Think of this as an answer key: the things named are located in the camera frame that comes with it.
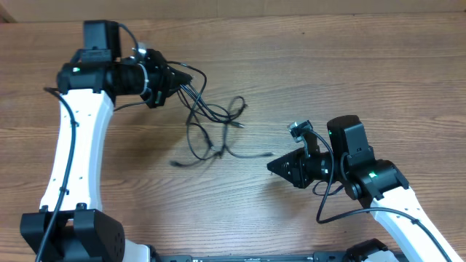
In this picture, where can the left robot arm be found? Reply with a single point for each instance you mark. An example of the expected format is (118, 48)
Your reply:
(70, 224)

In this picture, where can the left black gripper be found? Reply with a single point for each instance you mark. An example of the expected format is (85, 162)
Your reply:
(167, 81)

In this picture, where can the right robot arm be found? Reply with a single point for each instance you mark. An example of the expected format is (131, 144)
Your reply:
(378, 185)

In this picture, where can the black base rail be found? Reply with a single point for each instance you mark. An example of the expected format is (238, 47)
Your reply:
(322, 256)

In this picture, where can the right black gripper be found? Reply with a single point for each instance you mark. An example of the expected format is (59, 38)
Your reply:
(297, 174)

